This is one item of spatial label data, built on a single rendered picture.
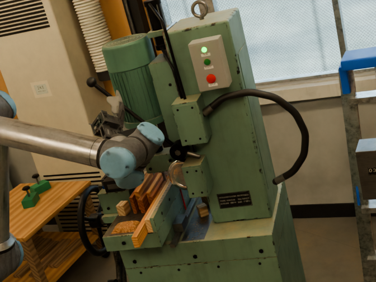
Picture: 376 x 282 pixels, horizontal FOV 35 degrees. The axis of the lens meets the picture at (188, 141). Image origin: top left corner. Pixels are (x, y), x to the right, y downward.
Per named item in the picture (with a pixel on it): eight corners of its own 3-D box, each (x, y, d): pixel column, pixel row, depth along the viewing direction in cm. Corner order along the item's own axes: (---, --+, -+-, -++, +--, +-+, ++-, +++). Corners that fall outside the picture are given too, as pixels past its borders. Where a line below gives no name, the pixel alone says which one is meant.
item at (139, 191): (152, 188, 238) (147, 171, 235) (156, 187, 237) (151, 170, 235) (139, 210, 222) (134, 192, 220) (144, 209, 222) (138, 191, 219)
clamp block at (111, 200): (116, 197, 246) (109, 177, 243) (146, 193, 242) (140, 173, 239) (103, 215, 233) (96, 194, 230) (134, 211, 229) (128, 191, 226)
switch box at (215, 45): (203, 86, 199) (191, 40, 193) (232, 81, 196) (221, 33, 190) (199, 92, 193) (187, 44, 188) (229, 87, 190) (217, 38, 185)
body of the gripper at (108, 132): (100, 107, 197) (109, 132, 190) (122, 113, 203) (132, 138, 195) (89, 123, 201) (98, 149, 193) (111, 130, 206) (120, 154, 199)
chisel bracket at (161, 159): (153, 169, 233) (147, 149, 230) (187, 165, 228) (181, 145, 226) (147, 178, 226) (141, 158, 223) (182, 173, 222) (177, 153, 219)
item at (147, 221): (188, 159, 257) (186, 148, 255) (193, 158, 256) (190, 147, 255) (147, 233, 204) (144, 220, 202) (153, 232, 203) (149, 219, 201)
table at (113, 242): (135, 178, 268) (131, 166, 266) (200, 170, 258) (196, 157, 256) (82, 254, 214) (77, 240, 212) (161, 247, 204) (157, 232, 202)
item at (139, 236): (179, 168, 250) (177, 160, 248) (183, 168, 249) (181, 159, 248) (134, 248, 196) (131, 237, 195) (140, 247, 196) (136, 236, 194)
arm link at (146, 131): (156, 147, 172) (135, 175, 178) (172, 134, 182) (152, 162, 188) (131, 126, 173) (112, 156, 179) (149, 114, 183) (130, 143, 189)
